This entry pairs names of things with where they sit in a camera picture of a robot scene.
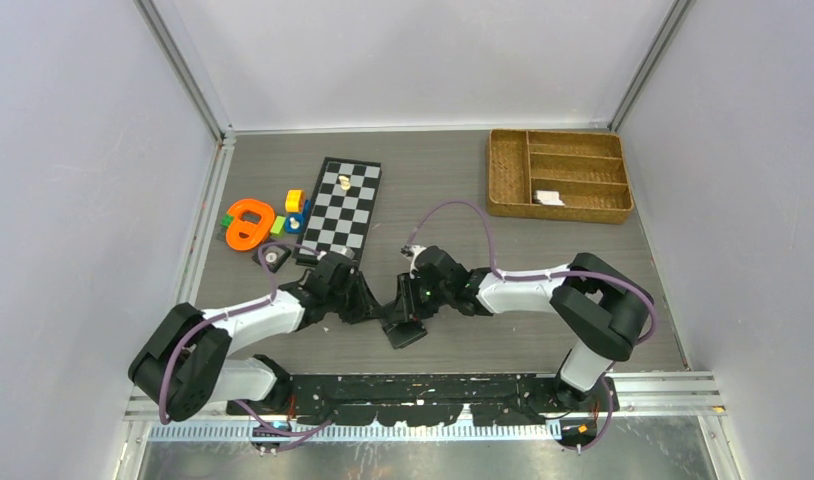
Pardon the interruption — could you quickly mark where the black and silver chessboard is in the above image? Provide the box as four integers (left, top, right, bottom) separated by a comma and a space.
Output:
293, 157, 383, 266

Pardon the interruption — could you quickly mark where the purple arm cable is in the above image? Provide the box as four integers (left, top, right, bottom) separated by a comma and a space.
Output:
157, 242, 335, 455
405, 199, 660, 454

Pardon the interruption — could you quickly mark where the woven wicker tray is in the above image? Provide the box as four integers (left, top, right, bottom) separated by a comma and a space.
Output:
486, 129, 635, 224

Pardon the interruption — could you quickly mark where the orange curved toy track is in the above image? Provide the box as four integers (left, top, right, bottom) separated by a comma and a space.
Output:
225, 198, 276, 251

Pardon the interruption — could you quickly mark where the lime green block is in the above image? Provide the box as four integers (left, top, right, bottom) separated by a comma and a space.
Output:
269, 215, 286, 238

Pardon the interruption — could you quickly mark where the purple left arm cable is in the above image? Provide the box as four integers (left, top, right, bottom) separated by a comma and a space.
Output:
157, 242, 335, 455

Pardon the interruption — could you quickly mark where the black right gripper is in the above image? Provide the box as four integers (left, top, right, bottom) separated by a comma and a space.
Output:
389, 272, 452, 324

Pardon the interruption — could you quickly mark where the yellow toy brick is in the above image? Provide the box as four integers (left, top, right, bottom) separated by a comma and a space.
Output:
284, 189, 306, 214

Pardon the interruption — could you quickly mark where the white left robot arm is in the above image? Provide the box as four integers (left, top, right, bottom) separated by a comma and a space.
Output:
128, 247, 377, 424

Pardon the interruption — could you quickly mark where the blue toy brick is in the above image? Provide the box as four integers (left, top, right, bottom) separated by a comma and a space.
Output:
285, 199, 311, 235

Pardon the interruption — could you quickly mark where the white chess piece on board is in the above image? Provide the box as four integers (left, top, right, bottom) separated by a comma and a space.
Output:
337, 175, 351, 191

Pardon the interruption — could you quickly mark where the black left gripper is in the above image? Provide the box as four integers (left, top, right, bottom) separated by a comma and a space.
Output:
326, 272, 385, 325

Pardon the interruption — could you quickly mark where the black leather card holder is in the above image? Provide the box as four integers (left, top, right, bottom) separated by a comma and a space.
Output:
380, 300, 427, 349

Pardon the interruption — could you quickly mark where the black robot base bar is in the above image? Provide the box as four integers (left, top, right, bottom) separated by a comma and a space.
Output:
226, 373, 619, 427

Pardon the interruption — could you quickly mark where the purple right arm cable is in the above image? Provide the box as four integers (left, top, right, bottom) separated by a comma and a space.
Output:
405, 199, 660, 454

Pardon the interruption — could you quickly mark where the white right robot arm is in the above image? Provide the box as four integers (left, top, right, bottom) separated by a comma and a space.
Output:
399, 245, 657, 411

